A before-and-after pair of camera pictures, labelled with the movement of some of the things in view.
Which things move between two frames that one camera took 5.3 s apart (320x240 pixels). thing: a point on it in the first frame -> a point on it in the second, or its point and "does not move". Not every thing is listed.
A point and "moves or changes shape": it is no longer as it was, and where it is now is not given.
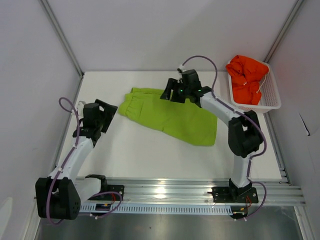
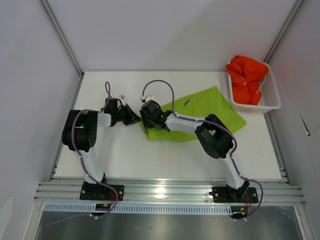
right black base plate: [226, 194] does not move
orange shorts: [246, 74] does not move
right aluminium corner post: [283, 31] does not move
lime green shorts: [186, 122] moves or changes shape
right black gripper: [173, 84] -> [146, 123]
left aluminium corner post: [61, 35] does not move
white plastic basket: [270, 100] does not move
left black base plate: [105, 187] does not move
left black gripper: [109, 113] -> [132, 117]
